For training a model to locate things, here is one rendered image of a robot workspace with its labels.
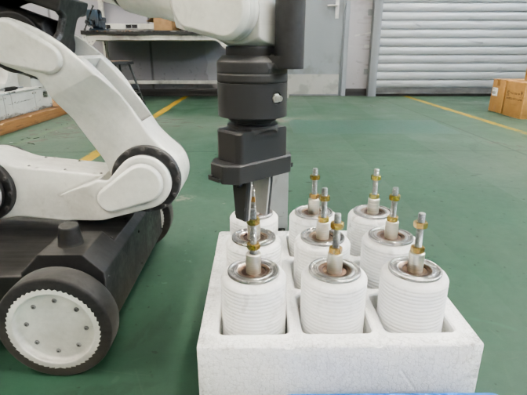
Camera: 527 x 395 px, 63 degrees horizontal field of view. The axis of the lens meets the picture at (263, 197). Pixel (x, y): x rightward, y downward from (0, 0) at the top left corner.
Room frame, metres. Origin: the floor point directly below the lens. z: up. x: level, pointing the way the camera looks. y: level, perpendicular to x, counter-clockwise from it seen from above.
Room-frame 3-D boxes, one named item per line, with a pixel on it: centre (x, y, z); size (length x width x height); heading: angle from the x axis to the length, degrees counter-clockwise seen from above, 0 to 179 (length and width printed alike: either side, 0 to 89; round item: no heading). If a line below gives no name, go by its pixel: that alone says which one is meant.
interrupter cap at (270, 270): (0.55, 0.01, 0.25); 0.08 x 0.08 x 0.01
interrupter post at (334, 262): (0.56, -0.10, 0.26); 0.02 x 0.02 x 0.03
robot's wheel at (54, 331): (0.65, 0.36, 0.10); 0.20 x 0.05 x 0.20; 91
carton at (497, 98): (4.14, -2.35, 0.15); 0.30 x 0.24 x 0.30; 89
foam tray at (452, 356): (0.67, -0.10, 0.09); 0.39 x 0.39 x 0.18; 1
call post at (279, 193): (0.96, -0.02, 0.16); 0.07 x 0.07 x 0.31; 1
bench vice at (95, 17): (4.91, 1.79, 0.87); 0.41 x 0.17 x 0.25; 1
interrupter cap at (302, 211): (0.79, -0.10, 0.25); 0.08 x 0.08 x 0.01
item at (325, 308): (0.56, -0.10, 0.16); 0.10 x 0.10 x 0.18
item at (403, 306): (0.56, -0.22, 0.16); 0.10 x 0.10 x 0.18
